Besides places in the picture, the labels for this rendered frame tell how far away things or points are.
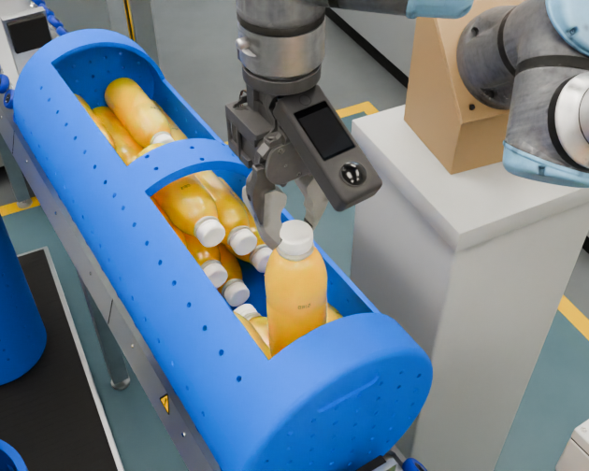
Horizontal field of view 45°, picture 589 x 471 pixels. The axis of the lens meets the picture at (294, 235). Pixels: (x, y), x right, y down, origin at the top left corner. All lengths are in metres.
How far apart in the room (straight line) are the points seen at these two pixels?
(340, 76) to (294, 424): 2.89
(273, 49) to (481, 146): 0.61
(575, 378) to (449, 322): 1.21
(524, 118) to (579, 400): 1.56
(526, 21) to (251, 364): 0.55
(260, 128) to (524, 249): 0.66
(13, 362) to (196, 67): 1.97
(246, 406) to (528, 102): 0.50
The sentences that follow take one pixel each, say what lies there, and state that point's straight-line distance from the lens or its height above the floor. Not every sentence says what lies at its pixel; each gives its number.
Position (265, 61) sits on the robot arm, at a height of 1.56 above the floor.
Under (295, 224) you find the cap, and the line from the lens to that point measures 0.77.
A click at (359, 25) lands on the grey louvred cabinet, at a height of 0.14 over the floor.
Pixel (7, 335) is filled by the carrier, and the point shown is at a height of 0.34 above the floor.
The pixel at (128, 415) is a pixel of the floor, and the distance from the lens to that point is 2.25.
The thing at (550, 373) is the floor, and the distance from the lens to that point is 2.42.
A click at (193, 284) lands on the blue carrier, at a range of 0.90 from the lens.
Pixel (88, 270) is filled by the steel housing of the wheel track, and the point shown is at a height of 0.88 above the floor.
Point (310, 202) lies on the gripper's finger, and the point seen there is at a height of 1.38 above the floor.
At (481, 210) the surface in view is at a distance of 1.11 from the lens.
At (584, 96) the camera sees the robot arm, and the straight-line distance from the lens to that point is 0.89.
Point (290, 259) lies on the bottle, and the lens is 0.76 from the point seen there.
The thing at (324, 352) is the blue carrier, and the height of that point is 1.23.
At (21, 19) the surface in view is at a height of 1.08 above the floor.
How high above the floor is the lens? 1.87
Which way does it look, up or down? 44 degrees down
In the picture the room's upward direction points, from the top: straight up
